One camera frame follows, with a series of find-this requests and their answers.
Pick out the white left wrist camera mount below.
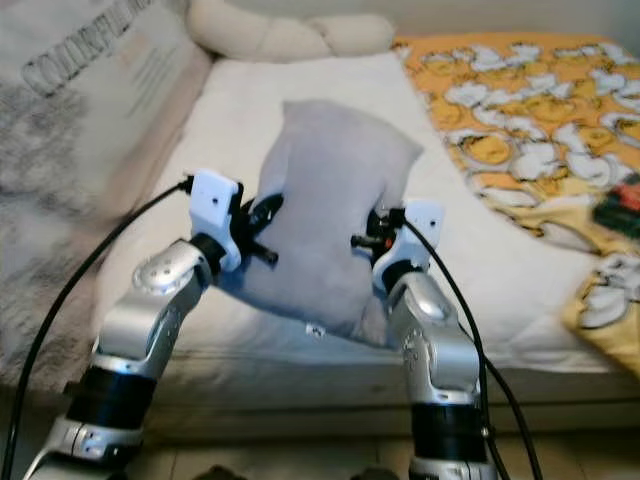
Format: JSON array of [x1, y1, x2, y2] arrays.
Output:
[[188, 170, 243, 273]]

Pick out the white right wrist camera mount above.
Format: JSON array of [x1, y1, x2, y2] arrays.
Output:
[[378, 198, 446, 293]]

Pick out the beige bolster pillow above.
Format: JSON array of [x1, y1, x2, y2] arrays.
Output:
[[188, 0, 397, 64]]

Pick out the orange egg print blanket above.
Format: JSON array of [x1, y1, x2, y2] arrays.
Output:
[[395, 35, 640, 366]]

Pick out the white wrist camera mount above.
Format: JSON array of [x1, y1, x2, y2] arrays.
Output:
[[188, 170, 243, 273], [378, 198, 446, 293]]

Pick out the white quilted mattress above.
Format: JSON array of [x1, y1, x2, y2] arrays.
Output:
[[105, 50, 640, 431]]

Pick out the grey pillow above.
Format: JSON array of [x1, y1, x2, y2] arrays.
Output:
[[220, 98, 423, 347]]

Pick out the grey patterned printed bed panel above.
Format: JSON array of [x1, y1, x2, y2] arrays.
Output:
[[0, 0, 211, 363]]

